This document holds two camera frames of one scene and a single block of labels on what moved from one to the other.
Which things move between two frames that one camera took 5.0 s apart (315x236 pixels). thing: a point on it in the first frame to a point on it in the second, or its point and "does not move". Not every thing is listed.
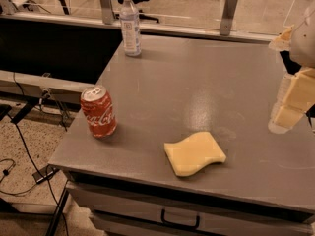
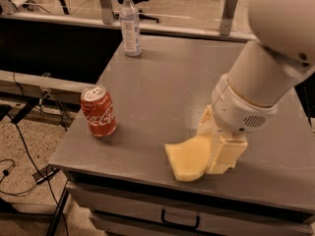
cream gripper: x=303 y=44 to x=236 y=111
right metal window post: x=228 y=13 does not move
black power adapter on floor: x=45 y=173 does not move
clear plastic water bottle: x=130 y=24 does not move
